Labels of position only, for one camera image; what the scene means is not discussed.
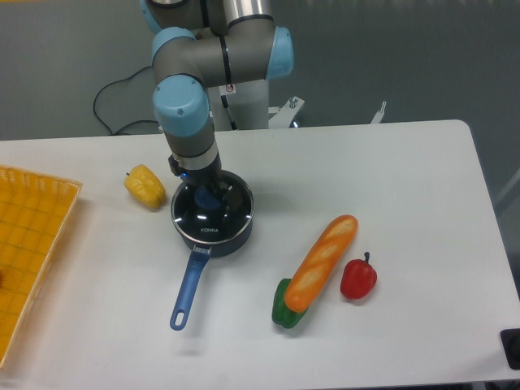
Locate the yellow toy bell pepper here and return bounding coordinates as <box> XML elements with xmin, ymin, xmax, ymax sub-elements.
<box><xmin>123</xmin><ymin>164</ymin><xmax>167</xmax><ymax>210</ymax></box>

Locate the glass pot lid blue knob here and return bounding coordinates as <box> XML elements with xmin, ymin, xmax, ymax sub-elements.
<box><xmin>171</xmin><ymin>171</ymin><xmax>254</xmax><ymax>245</ymax></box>

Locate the toy baguette bread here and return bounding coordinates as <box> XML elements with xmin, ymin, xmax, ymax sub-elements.
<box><xmin>284</xmin><ymin>214</ymin><xmax>358</xmax><ymax>313</ymax></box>

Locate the red toy bell pepper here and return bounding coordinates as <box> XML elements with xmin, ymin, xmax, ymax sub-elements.
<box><xmin>340</xmin><ymin>252</ymin><xmax>378</xmax><ymax>300</ymax></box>

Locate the green toy bell pepper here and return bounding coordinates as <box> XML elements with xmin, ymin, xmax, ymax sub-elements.
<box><xmin>271</xmin><ymin>278</ymin><xmax>307</xmax><ymax>329</ymax></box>

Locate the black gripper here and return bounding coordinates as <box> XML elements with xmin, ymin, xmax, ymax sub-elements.
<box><xmin>168</xmin><ymin>155</ymin><xmax>242</xmax><ymax>211</ymax></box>

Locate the black device at table edge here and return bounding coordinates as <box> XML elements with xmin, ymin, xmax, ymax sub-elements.
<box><xmin>500</xmin><ymin>328</ymin><xmax>520</xmax><ymax>371</ymax></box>

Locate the black cable on floor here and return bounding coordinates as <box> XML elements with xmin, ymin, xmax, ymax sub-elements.
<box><xmin>93</xmin><ymin>65</ymin><xmax>163</xmax><ymax>136</ymax></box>

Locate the yellow plastic basket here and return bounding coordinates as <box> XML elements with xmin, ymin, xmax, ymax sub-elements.
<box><xmin>1</xmin><ymin>165</ymin><xmax>82</xmax><ymax>366</ymax></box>

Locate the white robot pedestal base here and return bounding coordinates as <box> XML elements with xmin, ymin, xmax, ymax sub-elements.
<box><xmin>157</xmin><ymin>76</ymin><xmax>388</xmax><ymax>134</ymax></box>

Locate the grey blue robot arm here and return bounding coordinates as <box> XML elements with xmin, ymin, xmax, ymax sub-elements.
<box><xmin>140</xmin><ymin>1</ymin><xmax>294</xmax><ymax>207</ymax></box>

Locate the blue saucepan with handle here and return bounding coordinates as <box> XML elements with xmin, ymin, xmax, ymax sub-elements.
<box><xmin>168</xmin><ymin>170</ymin><xmax>256</xmax><ymax>332</ymax></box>

